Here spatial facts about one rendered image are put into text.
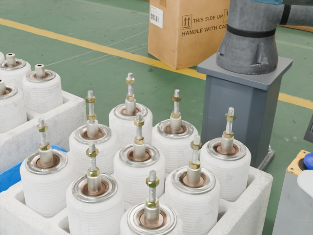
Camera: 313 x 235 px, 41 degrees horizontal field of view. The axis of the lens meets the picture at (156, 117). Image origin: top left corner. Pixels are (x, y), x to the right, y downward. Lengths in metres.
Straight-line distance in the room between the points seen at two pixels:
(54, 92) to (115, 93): 0.50
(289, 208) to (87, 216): 0.32
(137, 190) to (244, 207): 0.20
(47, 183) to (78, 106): 0.41
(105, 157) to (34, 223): 0.18
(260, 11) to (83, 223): 0.59
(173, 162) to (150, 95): 0.72
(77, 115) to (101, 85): 0.51
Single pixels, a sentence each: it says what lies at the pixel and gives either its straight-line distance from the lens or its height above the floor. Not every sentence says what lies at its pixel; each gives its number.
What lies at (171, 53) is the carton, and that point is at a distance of 1.76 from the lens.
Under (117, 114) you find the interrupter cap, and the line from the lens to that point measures 0.90.
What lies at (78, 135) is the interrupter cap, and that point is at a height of 0.25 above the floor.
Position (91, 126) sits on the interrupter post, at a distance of 0.82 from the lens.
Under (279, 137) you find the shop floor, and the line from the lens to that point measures 1.36.
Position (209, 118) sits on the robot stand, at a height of 0.16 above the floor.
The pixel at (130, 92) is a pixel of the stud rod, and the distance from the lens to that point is 0.88.
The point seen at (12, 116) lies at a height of 0.21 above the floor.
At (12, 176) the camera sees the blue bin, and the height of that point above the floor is 0.10.
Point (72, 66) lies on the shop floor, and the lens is 1.80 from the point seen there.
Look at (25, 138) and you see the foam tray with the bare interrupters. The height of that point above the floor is 0.16.
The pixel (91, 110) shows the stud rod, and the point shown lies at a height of 0.31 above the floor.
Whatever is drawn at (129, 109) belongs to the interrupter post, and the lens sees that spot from 0.90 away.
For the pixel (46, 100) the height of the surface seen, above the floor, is 0.21.
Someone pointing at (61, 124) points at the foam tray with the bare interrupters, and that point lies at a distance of 1.10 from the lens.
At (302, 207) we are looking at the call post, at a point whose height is 0.26.
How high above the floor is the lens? 0.70
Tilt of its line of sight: 30 degrees down
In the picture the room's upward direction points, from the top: 1 degrees clockwise
